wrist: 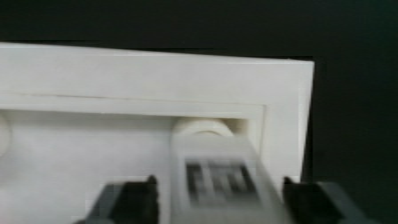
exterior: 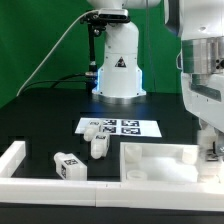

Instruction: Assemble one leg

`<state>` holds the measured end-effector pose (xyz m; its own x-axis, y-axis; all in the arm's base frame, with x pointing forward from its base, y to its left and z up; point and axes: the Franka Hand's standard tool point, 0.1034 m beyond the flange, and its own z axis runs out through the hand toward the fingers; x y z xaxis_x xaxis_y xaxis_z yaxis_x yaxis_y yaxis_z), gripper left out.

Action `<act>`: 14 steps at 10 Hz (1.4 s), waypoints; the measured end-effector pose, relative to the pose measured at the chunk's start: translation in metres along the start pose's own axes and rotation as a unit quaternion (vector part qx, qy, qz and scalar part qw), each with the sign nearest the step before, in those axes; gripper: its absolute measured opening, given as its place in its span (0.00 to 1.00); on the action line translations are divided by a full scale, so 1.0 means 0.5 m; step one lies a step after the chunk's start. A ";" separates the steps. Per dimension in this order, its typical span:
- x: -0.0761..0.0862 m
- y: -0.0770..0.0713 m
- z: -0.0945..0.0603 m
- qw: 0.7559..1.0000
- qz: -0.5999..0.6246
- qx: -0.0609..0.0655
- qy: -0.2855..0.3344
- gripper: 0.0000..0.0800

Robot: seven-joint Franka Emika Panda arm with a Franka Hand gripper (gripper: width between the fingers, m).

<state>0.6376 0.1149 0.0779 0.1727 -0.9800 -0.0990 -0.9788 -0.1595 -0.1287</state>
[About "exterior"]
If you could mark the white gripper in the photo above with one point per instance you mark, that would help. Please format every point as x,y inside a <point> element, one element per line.
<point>209,110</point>

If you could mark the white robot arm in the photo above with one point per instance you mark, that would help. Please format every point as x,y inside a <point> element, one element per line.
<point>200,26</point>

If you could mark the white paper marker sheet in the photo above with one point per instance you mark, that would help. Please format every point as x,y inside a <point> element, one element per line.
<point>127,127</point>

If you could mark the white U-shaped fence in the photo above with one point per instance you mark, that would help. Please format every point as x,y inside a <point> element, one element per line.
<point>132,194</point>

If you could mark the black camera on stand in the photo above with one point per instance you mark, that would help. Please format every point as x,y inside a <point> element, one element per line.
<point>97,20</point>

